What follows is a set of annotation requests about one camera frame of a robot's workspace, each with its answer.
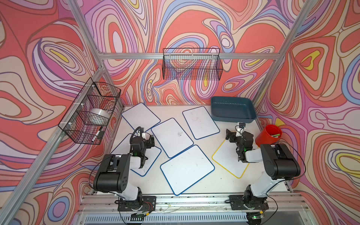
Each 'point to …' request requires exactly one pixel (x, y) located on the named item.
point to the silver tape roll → (99, 114)
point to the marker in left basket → (100, 129)
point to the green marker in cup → (275, 135)
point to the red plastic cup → (271, 134)
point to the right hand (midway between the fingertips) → (233, 132)
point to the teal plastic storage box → (237, 109)
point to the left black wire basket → (87, 118)
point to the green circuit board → (137, 217)
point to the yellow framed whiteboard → (227, 156)
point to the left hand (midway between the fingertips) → (146, 136)
